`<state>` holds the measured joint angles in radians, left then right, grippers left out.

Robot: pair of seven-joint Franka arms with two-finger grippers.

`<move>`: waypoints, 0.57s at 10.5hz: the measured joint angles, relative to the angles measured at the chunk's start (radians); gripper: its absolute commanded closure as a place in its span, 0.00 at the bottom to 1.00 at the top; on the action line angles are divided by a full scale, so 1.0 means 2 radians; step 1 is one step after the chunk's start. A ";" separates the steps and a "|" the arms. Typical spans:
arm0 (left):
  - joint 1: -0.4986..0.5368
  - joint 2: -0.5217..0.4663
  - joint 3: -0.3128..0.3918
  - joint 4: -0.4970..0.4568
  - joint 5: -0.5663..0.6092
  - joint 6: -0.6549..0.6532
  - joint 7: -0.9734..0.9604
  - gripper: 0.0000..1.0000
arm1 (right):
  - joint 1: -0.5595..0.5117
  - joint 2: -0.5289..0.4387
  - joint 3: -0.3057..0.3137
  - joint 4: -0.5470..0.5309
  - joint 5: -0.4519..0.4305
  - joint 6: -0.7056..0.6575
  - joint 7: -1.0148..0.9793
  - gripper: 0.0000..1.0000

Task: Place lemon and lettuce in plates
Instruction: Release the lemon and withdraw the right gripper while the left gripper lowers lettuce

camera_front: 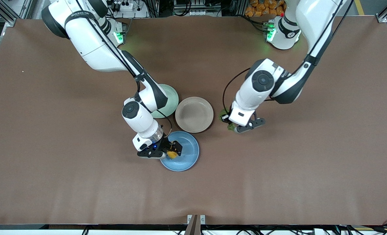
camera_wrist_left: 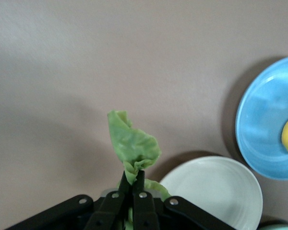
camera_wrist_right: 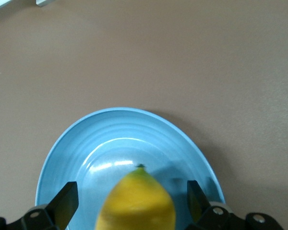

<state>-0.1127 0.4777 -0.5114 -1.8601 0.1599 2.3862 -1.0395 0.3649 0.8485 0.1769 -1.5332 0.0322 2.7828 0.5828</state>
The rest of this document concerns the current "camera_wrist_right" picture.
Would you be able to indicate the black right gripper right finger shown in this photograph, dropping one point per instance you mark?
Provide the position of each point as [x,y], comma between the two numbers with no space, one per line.
[199,208]

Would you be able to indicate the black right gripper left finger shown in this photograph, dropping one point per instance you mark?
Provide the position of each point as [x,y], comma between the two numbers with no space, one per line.
[62,206]

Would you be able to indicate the yellow lemon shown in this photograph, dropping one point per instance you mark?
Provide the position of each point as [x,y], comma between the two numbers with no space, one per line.
[136,203]

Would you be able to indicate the blue plate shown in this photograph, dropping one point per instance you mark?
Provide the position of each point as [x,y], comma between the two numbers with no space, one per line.
[124,134]

